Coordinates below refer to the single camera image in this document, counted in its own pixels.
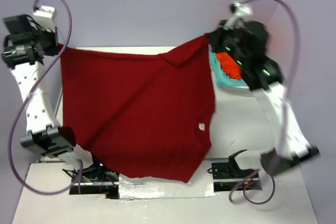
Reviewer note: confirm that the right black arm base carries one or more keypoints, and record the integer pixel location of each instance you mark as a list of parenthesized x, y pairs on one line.
[(226, 174)]

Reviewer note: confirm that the dark red t shirt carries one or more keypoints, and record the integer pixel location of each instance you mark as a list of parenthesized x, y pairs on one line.
[(141, 115)]

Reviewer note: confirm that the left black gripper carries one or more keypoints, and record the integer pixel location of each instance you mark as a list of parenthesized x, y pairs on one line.
[(53, 35)]

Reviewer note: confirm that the teal t shirt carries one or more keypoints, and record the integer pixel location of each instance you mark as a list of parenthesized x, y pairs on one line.
[(220, 77)]

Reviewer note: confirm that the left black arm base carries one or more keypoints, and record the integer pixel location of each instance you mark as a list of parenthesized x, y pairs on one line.
[(96, 180)]

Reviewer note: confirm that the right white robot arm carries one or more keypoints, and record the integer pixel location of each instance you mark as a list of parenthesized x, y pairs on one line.
[(251, 101)]

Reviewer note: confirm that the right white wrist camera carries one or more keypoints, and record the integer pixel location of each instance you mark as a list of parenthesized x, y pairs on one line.
[(240, 12)]

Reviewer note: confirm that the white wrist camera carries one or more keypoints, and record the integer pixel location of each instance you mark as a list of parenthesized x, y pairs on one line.
[(240, 12), (45, 16)]

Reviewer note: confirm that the white laundry basket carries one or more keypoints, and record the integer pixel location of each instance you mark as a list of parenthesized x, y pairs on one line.
[(233, 87)]

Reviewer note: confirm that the shiny taped white panel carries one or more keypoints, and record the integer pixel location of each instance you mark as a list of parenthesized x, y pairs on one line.
[(199, 186)]

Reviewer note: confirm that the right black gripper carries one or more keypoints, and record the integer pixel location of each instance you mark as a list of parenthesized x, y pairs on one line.
[(215, 35)]

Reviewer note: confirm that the orange t shirt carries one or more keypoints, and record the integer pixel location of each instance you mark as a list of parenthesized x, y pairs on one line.
[(229, 66)]

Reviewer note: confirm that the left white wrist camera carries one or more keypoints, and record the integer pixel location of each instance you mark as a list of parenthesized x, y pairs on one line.
[(45, 16)]

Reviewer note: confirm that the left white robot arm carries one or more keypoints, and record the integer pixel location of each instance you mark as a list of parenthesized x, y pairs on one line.
[(25, 46)]

